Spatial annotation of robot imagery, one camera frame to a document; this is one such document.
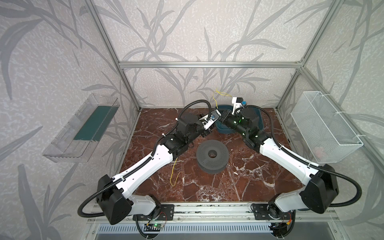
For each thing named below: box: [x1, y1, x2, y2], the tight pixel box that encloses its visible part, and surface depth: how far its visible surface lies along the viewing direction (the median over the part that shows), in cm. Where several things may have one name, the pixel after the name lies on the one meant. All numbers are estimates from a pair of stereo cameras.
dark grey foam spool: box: [196, 139, 230, 174], surface depth 88 cm
